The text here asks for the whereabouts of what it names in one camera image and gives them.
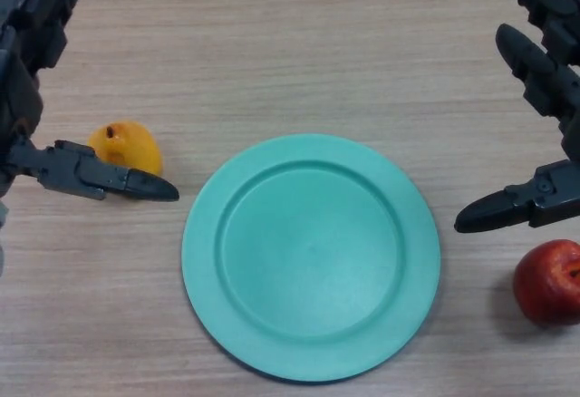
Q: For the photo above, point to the yellow pear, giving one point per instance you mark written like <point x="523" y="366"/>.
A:
<point x="131" y="143"/>

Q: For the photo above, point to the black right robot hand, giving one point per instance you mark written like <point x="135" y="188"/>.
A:
<point x="555" y="193"/>

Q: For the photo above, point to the green round plate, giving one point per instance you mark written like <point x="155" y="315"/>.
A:
<point x="312" y="256"/>

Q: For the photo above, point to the red apple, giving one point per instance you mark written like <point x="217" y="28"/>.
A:
<point x="544" y="283"/>

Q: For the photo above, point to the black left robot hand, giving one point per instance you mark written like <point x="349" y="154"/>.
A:
<point x="68" y="168"/>

